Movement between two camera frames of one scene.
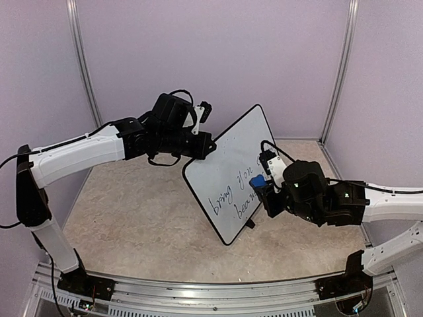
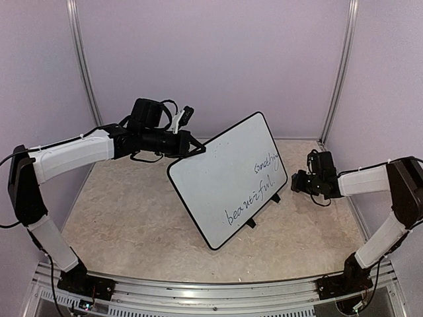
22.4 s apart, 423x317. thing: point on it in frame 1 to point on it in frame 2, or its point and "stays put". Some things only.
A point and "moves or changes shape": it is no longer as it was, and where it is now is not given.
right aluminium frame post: (343, 68) stays put
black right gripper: (268, 198) to (298, 184)
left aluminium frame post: (73, 17) stays put
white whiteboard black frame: (220, 183) moves or changes shape
